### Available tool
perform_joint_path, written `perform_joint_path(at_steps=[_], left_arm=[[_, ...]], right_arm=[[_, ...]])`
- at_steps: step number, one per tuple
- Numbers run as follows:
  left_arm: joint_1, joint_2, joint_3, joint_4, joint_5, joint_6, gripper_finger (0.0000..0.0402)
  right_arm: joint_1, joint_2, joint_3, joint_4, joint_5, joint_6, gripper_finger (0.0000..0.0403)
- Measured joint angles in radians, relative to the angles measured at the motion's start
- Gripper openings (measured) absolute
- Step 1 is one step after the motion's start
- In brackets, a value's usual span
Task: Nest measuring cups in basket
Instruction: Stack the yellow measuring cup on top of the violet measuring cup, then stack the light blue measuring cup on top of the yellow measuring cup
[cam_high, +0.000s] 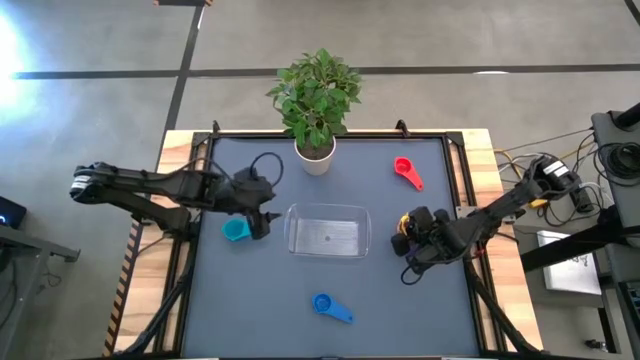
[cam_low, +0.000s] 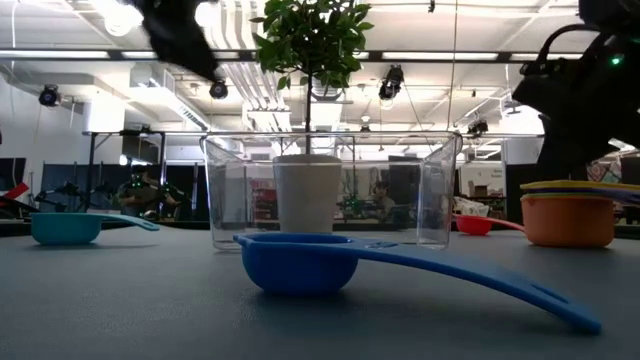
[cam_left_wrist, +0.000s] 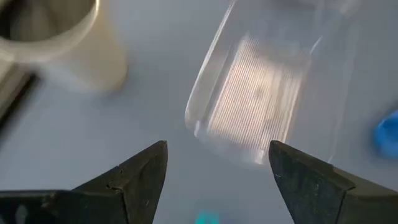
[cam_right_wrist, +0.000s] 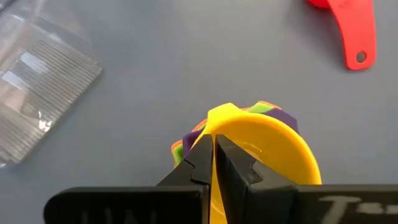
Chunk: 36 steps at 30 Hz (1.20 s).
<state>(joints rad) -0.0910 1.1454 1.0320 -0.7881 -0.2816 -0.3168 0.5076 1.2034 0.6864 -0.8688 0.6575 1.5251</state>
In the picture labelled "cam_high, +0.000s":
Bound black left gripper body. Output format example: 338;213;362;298
217;167;276;214

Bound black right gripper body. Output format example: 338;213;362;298
390;205;466;266

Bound teal measuring cup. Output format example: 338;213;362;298
221;217;252;243

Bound red measuring cup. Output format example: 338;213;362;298
393;156;425;192

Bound blue measuring cup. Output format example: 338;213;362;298
311;292;355;325

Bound clear plastic basket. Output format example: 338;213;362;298
283;202;373;260

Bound grey-blue table mat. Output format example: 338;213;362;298
182;137;481;359

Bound potted plant in white pot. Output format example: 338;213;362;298
264;47;364;177

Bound white box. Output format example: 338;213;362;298
537;229;603;296

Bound black diagonal beam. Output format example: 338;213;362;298
519;219;640;274

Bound black power strip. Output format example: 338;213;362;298
564;174;595;214

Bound grey cart table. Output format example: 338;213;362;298
591;109;640;360

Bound grey desk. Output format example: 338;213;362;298
0;224;81;359

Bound black pole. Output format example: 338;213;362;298
613;102;640;130

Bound black device with blue light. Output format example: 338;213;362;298
0;195;28;230

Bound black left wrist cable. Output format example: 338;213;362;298
248;151;285;189

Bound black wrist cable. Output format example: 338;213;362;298
248;151;285;189
399;263;427;287

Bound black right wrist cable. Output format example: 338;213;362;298
399;263;427;287

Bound black table frame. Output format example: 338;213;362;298
102;119;544;360

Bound black floor cables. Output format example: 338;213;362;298
493;128;601;229

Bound black cable coil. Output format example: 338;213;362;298
597;142;640;187

